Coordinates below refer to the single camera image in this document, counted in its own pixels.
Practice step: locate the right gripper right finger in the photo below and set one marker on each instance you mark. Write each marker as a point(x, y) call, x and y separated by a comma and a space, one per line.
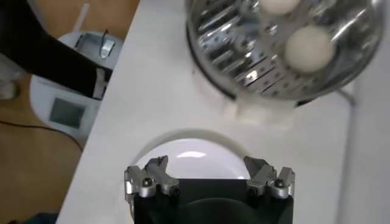
point(285, 182)

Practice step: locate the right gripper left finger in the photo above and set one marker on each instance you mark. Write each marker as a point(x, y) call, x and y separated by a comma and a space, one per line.
point(137, 181)

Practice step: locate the white steamed baozi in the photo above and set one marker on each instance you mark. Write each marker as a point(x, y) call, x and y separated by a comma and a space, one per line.
point(278, 5)
point(309, 48)

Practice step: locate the stainless steel steamer basket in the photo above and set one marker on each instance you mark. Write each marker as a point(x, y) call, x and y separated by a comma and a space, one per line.
point(231, 45)

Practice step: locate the white round plate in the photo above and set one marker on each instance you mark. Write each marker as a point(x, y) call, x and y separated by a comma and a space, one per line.
point(201, 165)

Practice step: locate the black robot torso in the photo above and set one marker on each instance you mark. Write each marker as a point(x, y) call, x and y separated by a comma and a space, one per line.
point(39, 45)

